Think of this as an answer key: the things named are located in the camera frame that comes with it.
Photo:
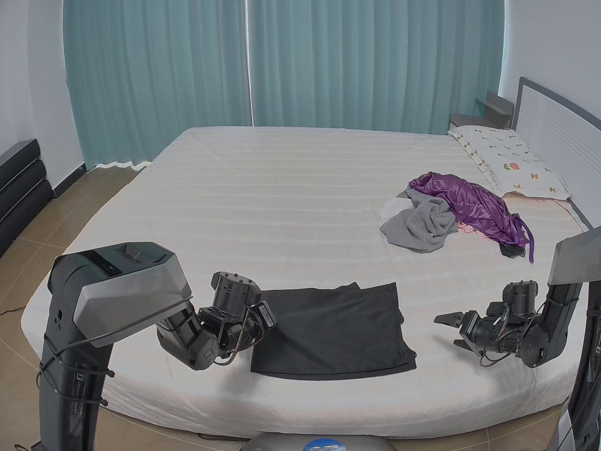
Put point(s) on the white printed pillow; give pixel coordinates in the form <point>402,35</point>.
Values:
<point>512,160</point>

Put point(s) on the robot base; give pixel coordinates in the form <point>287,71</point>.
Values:
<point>314,443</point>

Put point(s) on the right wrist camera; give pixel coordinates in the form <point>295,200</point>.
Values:
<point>497,309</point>

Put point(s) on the grey garment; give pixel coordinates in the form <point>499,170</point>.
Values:
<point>418,228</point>

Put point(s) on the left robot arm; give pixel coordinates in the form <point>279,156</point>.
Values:
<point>117,289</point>

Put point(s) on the black T-shirt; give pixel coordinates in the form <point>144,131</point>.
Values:
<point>328,331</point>

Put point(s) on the black lace garment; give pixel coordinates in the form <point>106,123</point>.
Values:
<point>512,251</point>

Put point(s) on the bed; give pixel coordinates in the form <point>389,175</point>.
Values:
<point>258,195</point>

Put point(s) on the white garment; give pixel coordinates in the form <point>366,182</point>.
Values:
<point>392,209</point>

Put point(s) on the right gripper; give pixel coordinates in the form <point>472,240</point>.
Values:
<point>476,331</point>

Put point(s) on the blue-green curtain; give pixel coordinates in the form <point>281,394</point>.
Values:
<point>159,64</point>
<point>375,50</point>

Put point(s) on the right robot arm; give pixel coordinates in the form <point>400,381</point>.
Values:
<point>554,327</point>

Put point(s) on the purple satin garment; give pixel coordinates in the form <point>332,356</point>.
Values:
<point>469,205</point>

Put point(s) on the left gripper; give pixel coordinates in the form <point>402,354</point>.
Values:
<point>260,322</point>

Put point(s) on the black chest of drawers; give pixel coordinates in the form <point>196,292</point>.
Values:
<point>21,190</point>

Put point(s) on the grey bedside table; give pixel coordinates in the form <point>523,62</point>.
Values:
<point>490,111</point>

